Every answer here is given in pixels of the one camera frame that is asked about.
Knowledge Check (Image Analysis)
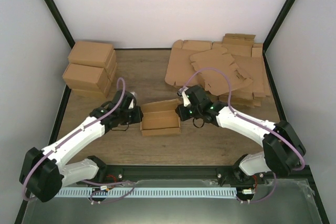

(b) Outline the cardboard box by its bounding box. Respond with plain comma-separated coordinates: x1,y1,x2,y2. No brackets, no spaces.
68,80,112,99
140,99,181,136
68,41,117,70
62,63,111,92

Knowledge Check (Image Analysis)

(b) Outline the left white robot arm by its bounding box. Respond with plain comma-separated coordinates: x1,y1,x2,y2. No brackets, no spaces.
19,90,143,202

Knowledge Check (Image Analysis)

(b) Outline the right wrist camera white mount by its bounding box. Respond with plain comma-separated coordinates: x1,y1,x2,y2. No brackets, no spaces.
177,88,191,107

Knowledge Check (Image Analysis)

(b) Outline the black aluminium frame rail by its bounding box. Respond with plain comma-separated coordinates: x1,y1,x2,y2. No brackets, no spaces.
31,164,311,183

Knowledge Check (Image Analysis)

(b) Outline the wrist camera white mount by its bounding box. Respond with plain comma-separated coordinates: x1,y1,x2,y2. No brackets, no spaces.
177,88,191,107
128,91,137,109

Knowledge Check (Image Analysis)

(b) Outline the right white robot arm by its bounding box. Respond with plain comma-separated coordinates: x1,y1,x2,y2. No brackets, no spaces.
175,86,306,184

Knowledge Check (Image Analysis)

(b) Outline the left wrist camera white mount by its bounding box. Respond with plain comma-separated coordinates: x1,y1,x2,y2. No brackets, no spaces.
128,91,137,109

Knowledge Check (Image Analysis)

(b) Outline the light blue slotted cable duct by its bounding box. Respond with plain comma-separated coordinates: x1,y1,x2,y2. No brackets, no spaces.
56,187,237,199

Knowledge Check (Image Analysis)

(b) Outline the stack of flat cardboard blanks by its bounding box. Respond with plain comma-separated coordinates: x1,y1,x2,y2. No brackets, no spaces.
165,34,271,108

